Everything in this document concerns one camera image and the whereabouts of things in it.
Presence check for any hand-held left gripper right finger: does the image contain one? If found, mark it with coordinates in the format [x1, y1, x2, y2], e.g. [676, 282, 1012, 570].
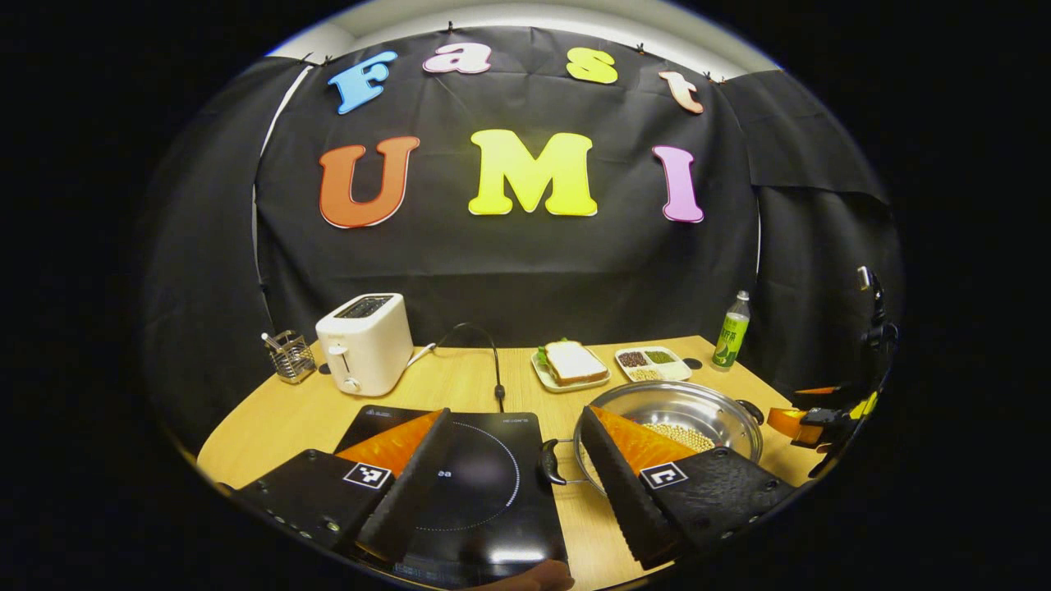
[579, 405, 797, 569]

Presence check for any black camera stand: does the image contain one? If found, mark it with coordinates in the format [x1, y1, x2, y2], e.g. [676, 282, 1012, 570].
[854, 265, 900, 395]

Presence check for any white toaster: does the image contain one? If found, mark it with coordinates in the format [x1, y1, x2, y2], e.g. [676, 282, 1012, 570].
[315, 293, 415, 397]

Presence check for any pile of soybeans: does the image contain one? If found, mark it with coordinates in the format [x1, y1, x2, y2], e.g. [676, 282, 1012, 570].
[640, 421, 717, 454]

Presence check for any metal wire utensil holder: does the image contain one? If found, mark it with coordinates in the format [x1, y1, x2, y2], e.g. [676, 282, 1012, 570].
[261, 330, 317, 385]

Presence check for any stainless steel pot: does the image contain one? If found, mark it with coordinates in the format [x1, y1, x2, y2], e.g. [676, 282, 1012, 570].
[538, 380, 766, 497]

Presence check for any black power cable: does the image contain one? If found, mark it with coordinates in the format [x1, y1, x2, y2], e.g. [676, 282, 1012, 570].
[431, 323, 507, 413]

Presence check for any pale green plate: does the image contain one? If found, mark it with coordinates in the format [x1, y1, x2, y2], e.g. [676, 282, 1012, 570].
[531, 349, 612, 393]

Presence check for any divided tray of beans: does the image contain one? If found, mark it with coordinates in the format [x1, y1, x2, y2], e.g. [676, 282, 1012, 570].
[614, 346, 693, 383]

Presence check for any black backdrop cloth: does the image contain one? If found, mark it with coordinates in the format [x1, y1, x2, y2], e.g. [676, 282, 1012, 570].
[140, 25, 904, 452]

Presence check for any black induction cooktop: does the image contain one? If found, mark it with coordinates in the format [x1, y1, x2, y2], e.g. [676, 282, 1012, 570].
[333, 404, 569, 588]

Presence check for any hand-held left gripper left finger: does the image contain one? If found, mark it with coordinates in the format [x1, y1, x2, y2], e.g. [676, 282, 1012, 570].
[234, 408, 454, 567]

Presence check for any green drink bottle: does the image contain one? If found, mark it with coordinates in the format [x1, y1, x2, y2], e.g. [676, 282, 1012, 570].
[712, 291, 751, 370]

